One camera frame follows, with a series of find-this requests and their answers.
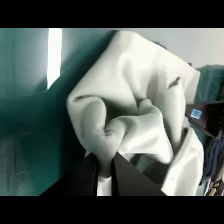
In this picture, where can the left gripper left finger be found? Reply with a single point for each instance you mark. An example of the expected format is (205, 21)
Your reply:
(83, 180)

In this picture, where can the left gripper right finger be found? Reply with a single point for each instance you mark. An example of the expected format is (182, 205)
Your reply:
(130, 181)

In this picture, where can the white shirt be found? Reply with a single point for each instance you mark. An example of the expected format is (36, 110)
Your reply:
(133, 100)

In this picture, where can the blue garment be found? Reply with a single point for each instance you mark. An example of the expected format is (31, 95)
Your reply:
(215, 153)

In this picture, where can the teal garment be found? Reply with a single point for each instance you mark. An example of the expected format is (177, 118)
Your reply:
(211, 83)

